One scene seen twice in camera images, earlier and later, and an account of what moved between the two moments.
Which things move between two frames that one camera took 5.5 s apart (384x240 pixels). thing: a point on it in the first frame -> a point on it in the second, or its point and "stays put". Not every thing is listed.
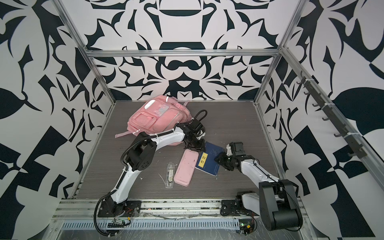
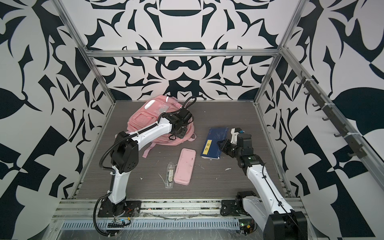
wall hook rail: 352,139 stays put
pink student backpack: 157,115 stays put
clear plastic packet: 170,175 stays put
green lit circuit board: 246,226 stays put
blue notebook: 206,161 -> 211,149
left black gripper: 201,148 -> 183,135
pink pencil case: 185,169 stays put
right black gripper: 221,159 -> 225,147
